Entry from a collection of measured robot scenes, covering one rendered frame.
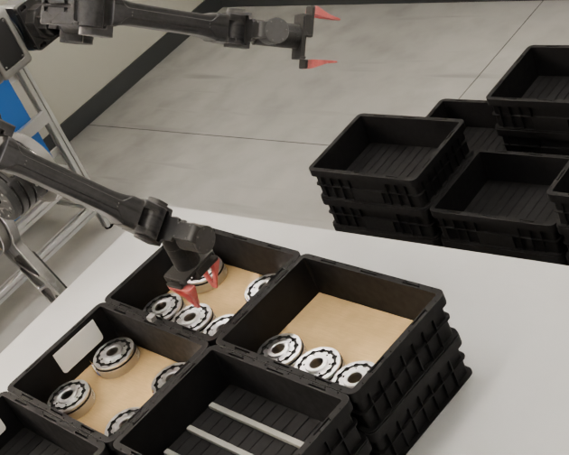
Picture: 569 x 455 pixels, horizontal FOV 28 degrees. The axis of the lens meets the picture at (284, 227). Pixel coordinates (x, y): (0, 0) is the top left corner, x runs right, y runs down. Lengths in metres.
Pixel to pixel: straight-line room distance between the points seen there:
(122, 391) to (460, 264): 0.82
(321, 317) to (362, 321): 0.11
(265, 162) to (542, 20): 1.35
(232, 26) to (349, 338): 0.74
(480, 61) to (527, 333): 2.63
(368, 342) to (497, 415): 0.30
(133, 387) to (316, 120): 2.61
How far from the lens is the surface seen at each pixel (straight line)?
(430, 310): 2.19
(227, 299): 2.63
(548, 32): 4.97
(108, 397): 2.54
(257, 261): 2.62
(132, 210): 2.24
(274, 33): 2.51
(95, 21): 2.32
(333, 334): 2.39
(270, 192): 4.58
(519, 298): 2.51
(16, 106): 4.55
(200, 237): 2.26
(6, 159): 2.13
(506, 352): 2.39
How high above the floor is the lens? 2.30
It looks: 32 degrees down
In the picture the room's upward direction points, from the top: 25 degrees counter-clockwise
